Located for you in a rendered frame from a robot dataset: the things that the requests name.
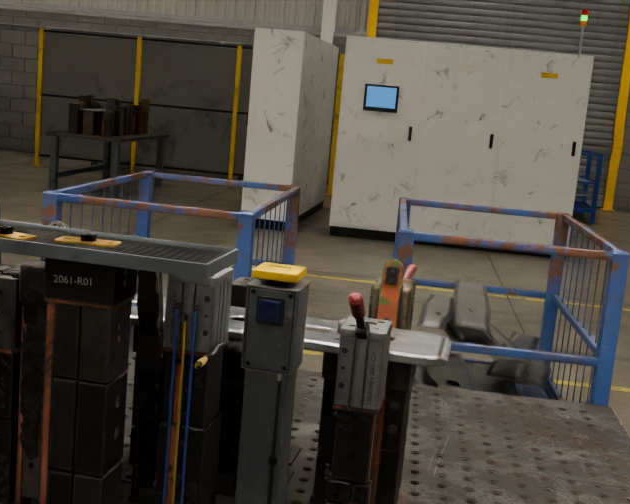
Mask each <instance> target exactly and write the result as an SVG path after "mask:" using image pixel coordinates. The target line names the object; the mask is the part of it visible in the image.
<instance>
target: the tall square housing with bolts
mask: <svg viewBox="0 0 630 504"><path fill-rule="evenodd" d="M232 278H233V268H231V267H227V268H225V269H224V270H222V271H220V272H218V273H216V274H215V275H213V276H211V277H209V278H207V279H204V278H197V277H189V276H181V275H174V274H168V276H167V279H168V280H167V294H166V310H165V326H164V341H163V347H162V351H165V352H167V361H166V377H165V392H164V408H163V422H162V423H161V424H160V425H159V434H158V450H157V465H156V481H155V487H156V488H155V493H154V504H215V497H216V483H217V470H218V457H219V443H220V430H221V417H222V413H221V412H219V402H220V388H221V375H222V362H223V348H224V347H225V346H226V345H227V344H228V343H229V339H228V331H229V318H230V305H231V291H232ZM221 343H224V347H221V348H219V350H218V352H217V354H216V355H215V356H214V357H211V358H208V361H207V362H206V364H204V365H203V366H202V367H201V369H196V368H195V367H194V364H195V363H196V362H197V361H198V360H199V359H200V358H202V357H203V356H204V355H206V354H211V353H213V351H214V349H215V347H216V346H217V345H218V344H221Z"/></svg>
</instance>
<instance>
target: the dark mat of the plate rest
mask: <svg viewBox="0 0 630 504"><path fill-rule="evenodd" d="M0 226H2V224H0ZM12 227H14V229H13V232H18V233H24V234H30V235H35V236H37V238H36V239H30V240H24V241H30V242H38V243H45V244H53V245H61V246H69V247H77V248H85V249H93V250H101V251H109V252H117V253H124V254H132V255H140V256H148V257H156V258H164V259H172V260H180V261H188V262H195V263H203V264H207V263H208V262H210V261H212V260H214V259H216V258H218V257H220V256H222V255H224V254H226V253H228V252H220V251H212V250H204V249H196V248H188V247H180V246H171V245H163V244H155V243H147V242H139V241H131V240H123V239H115V238H107V237H99V236H97V237H96V239H102V240H111V241H120V242H122V244H121V245H119V246H117V247H115V248H109V247H100V246H90V245H81V244H71V243H62V242H55V239H56V238H59V237H61V236H73V237H81V234H75V233H67V232H59V231H50V230H42V229H34V228H26V227H18V226H12Z"/></svg>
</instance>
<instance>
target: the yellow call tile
mask: <svg viewBox="0 0 630 504"><path fill-rule="evenodd" d="M306 272H307V268H306V267H301V266H293V265H285V264H277V263H269V262H263V263H262V264H260V265H259V266H257V267H255V268H254V269H252V277H253V278H258V279H265V280H269V283H271V284H275V285H288V284H289V283H297V282H298V281H300V280H301V279H302V278H303V277H304V276H306Z"/></svg>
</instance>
